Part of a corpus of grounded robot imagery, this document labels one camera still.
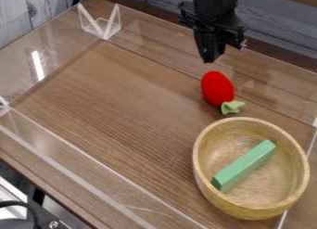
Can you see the red plush strawberry toy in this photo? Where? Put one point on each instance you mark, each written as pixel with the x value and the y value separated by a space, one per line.
pixel 218 92

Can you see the black metal table frame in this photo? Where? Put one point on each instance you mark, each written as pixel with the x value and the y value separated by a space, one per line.
pixel 47 207

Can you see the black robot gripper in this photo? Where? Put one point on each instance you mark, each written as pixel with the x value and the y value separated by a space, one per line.
pixel 216 24

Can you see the clear acrylic table barrier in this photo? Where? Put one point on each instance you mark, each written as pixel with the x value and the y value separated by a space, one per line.
pixel 93 190

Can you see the clear acrylic corner bracket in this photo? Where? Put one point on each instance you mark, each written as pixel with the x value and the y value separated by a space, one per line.
pixel 103 28

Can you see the green rectangular block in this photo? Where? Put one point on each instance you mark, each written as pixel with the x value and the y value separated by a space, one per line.
pixel 234 172

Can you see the wooden oval bowl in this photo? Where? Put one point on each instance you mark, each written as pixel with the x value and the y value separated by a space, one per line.
pixel 272 188

